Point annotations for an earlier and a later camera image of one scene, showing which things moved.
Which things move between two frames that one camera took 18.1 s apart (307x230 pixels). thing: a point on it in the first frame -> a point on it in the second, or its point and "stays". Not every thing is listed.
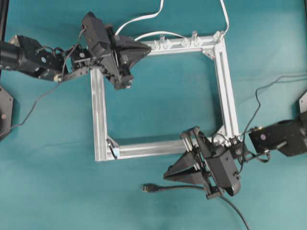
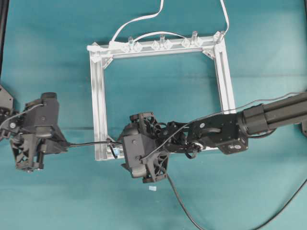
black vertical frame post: x=4 y=9 stays
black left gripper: x=123 y=52 -> x=29 y=150
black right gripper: x=206 y=165 -> x=157 y=159
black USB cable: x=149 y=188 -> x=169 y=182
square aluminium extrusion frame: x=216 y=44 stays
